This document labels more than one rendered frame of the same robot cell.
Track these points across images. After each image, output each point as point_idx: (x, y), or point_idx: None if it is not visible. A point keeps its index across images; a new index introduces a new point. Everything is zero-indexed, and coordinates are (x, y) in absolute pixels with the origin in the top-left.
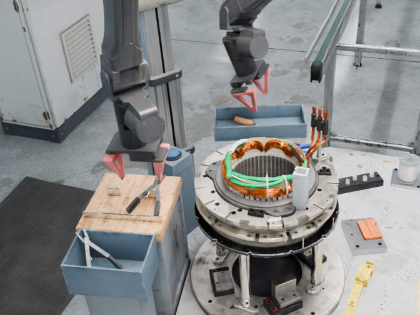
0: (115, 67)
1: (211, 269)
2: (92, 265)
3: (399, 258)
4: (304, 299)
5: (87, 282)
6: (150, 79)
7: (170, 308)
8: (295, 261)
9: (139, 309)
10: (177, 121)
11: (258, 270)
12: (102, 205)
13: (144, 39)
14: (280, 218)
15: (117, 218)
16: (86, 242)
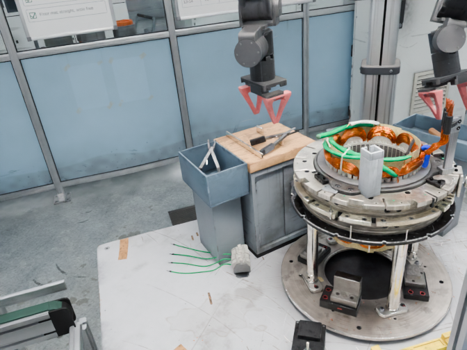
0: None
1: None
2: (212, 173)
3: None
4: (365, 312)
5: (187, 173)
6: (363, 66)
7: (255, 244)
8: None
9: (212, 216)
10: (381, 118)
11: (358, 269)
12: (244, 135)
13: (369, 27)
14: (335, 192)
15: (240, 144)
16: (210, 150)
